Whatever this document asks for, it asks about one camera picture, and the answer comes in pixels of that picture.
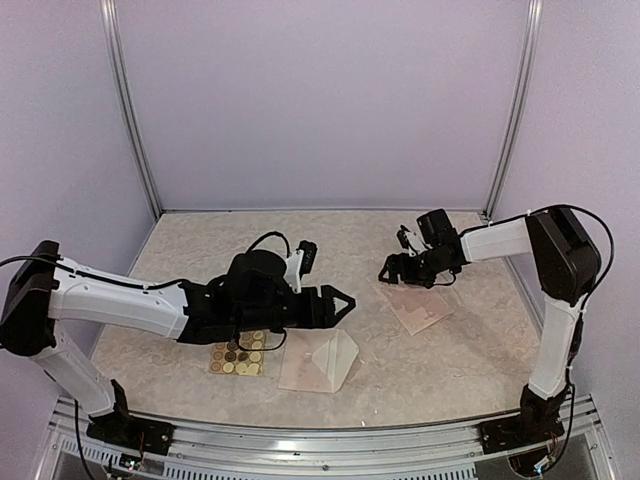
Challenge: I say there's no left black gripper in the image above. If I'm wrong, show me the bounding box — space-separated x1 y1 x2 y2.
236 285 357 334

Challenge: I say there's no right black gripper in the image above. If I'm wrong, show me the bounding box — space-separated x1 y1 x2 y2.
378 248 450 287

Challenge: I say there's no pink envelope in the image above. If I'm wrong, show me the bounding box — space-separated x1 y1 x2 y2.
278 329 359 394

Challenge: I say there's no pink printed card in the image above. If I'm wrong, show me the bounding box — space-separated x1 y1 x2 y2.
369 282 454 336

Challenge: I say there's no wax seal sticker sheet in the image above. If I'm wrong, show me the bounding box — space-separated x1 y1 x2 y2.
209 330 268 377

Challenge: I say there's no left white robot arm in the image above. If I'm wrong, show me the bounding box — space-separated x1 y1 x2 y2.
1 241 356 445

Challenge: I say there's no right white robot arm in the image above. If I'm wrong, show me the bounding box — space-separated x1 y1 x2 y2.
378 204 612 401

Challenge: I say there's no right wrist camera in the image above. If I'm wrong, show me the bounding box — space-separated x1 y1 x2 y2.
396 225 424 257

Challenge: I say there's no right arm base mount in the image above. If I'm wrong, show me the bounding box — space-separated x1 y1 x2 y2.
478 385 569 454

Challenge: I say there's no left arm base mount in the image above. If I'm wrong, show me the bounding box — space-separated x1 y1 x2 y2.
86 380 175 456

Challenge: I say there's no front aluminium rail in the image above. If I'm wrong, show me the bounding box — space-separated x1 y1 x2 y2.
33 397 616 479

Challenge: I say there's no right aluminium frame post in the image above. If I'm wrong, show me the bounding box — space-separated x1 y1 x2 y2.
483 0 544 220

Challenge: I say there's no aluminium frame post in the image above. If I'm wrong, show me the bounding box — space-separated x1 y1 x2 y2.
483 0 544 220
99 0 164 221

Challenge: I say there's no left aluminium frame post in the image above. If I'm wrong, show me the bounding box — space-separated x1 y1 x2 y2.
99 0 164 221

